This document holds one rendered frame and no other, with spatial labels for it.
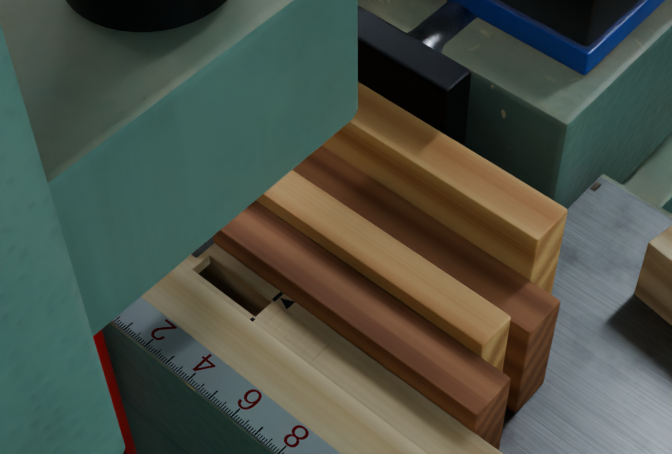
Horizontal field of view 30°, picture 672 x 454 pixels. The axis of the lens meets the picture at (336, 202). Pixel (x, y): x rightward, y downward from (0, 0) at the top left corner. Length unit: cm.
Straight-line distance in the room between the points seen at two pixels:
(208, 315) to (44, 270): 17
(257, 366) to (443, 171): 9
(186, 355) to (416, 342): 8
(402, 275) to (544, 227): 5
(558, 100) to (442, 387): 13
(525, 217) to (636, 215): 11
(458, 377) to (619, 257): 12
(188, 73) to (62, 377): 9
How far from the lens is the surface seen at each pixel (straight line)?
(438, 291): 43
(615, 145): 54
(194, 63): 34
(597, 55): 49
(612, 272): 51
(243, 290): 46
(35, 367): 29
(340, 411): 41
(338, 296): 43
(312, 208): 45
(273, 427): 40
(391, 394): 42
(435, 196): 44
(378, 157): 45
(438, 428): 42
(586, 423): 47
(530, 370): 45
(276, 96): 37
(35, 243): 26
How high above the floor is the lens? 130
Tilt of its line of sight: 50 degrees down
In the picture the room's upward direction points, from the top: 1 degrees counter-clockwise
